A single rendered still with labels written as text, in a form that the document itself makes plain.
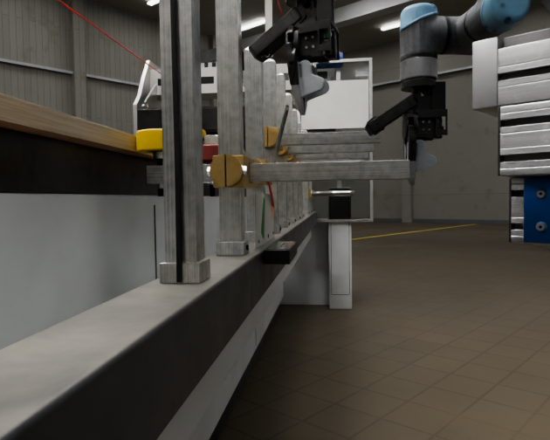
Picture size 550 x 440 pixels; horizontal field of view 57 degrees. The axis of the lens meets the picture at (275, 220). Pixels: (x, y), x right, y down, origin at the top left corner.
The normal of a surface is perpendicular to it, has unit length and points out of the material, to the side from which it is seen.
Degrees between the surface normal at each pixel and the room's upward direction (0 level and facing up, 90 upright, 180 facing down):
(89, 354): 0
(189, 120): 90
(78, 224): 90
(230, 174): 90
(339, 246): 90
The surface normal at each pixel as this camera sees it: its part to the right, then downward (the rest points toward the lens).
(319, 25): -0.33, 0.05
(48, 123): 0.99, -0.01
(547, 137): -0.67, 0.04
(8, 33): 0.74, 0.02
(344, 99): -0.11, 0.04
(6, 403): -0.01, -1.00
